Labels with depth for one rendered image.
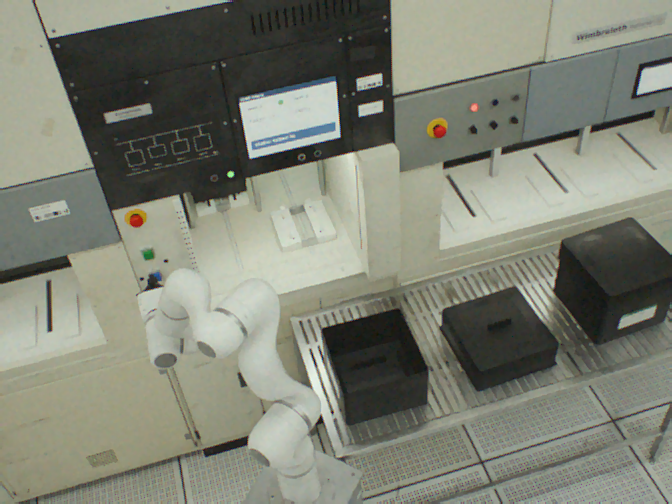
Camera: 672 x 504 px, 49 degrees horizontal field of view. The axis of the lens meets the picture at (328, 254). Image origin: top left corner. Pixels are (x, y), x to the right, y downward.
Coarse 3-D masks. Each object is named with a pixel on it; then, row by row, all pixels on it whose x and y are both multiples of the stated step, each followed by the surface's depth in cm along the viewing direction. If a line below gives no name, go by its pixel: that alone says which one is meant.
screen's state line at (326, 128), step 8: (312, 128) 219; (320, 128) 219; (328, 128) 220; (272, 136) 217; (280, 136) 217; (288, 136) 218; (296, 136) 219; (304, 136) 220; (256, 144) 217; (264, 144) 218; (272, 144) 218
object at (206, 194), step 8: (224, 184) 288; (232, 184) 289; (240, 184) 290; (192, 192) 286; (200, 192) 287; (208, 192) 288; (216, 192) 289; (224, 192) 290; (232, 192) 291; (200, 200) 290; (208, 200) 294
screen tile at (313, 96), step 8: (320, 88) 210; (296, 96) 210; (304, 96) 211; (312, 96) 211; (320, 96) 212; (328, 96) 213; (296, 104) 212; (304, 104) 212; (328, 104) 215; (312, 112) 215; (320, 112) 216; (328, 112) 217; (296, 120) 215; (304, 120) 216; (312, 120) 217; (320, 120) 218
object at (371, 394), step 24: (384, 312) 244; (336, 336) 246; (360, 336) 249; (384, 336) 253; (408, 336) 241; (336, 360) 252; (360, 360) 251; (384, 360) 249; (408, 360) 249; (336, 384) 232; (360, 384) 244; (384, 384) 224; (408, 384) 227; (360, 408) 229; (384, 408) 233; (408, 408) 236
